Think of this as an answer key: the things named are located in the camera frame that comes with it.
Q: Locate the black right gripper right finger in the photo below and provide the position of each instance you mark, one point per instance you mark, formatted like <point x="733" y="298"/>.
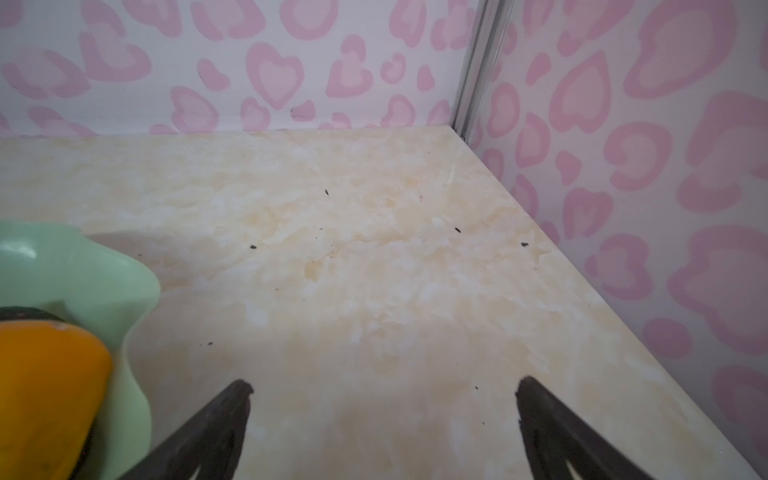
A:
<point x="560" y="445"/>

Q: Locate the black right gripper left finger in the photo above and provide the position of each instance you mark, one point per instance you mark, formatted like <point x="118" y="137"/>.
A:
<point x="207" y="446"/>

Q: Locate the yellow orange mango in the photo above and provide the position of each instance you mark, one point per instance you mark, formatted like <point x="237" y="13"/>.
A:
<point x="54" y="378"/>

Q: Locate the dark avocado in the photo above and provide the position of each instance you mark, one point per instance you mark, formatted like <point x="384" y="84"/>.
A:
<point x="17" y="313"/>

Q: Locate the light green scalloped fruit bowl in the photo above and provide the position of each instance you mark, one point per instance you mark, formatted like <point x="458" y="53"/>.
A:
<point x="57" y="269"/>

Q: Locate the back right aluminium post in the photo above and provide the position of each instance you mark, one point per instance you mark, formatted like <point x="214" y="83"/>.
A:
<point x="489" y="30"/>

